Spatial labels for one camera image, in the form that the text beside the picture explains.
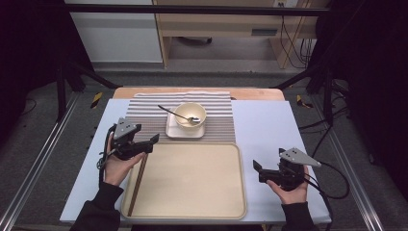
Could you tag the aluminium floor rail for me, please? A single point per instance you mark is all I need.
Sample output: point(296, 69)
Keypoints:
point(352, 183)
point(35, 173)

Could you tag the black metal stand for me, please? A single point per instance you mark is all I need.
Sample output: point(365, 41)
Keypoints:
point(61, 89)
point(327, 93)

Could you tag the white cabinet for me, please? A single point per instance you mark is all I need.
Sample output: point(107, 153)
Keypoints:
point(118, 38)

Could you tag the white square plate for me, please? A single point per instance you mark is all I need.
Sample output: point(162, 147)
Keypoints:
point(184, 133)

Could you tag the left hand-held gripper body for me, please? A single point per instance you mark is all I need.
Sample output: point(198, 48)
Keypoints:
point(126, 149)

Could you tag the brown wooden chopsticks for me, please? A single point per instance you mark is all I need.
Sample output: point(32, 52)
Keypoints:
point(138, 186)

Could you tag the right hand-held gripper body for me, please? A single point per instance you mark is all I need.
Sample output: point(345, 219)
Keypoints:
point(290, 176)

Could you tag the person's left hand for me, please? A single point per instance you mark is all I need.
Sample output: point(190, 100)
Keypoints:
point(120, 170)

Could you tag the light wooden desk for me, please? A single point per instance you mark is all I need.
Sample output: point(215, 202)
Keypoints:
point(218, 24)

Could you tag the light blue table sheet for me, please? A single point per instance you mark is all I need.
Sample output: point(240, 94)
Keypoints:
point(266, 128)

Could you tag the black horizontal frame bar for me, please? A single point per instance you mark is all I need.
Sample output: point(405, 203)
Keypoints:
point(192, 9)

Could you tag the beige plastic tray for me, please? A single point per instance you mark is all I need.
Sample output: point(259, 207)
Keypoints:
point(192, 183)

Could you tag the person's right hand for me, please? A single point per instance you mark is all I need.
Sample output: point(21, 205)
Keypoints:
point(292, 195)

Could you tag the metal spoon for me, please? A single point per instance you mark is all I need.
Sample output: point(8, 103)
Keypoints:
point(178, 115)

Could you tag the striped placemat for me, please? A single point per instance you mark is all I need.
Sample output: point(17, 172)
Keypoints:
point(147, 109)

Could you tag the yellow black hazard tape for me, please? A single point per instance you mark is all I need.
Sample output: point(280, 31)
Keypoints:
point(96, 100)
point(301, 102)

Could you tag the beige bowl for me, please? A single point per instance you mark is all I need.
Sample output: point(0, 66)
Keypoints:
point(192, 110)

